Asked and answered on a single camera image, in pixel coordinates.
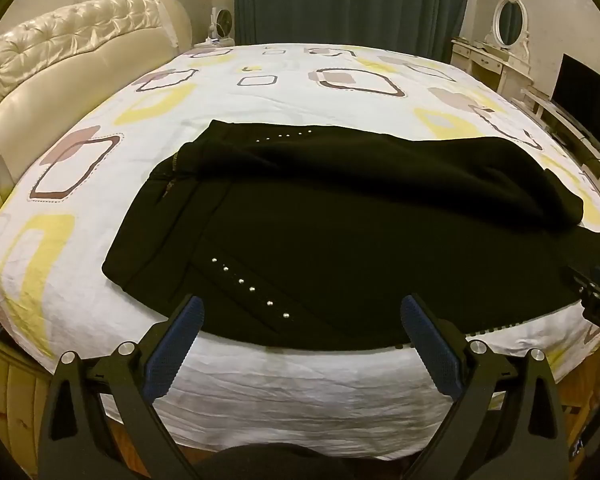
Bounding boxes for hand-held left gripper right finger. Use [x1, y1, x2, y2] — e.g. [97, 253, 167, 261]
[400, 294, 569, 480]

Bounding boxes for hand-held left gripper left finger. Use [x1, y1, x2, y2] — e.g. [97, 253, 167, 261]
[39, 295, 206, 480]

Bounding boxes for black pants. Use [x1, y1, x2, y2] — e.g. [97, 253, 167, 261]
[102, 119, 600, 352]

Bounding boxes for cream television stand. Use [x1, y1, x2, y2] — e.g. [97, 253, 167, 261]
[522, 87, 600, 201]

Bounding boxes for black television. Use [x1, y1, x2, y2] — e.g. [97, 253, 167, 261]
[550, 52, 600, 147]

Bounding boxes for bed with patterned sheet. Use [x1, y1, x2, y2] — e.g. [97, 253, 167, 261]
[0, 42, 600, 461]

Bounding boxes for cream dressing table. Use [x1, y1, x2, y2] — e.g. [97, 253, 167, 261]
[450, 37, 535, 95]

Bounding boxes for oval vanity mirror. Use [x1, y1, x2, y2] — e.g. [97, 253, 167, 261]
[484, 0, 532, 52]

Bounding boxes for cream tufted headboard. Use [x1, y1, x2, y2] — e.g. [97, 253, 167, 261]
[0, 0, 193, 231]

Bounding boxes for small desk fan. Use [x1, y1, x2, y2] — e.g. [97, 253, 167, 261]
[207, 6, 236, 47]

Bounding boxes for dark teal curtain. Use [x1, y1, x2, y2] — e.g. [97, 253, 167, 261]
[233, 0, 473, 63]

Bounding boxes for wooden bed frame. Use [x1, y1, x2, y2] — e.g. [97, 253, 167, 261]
[0, 330, 146, 480]

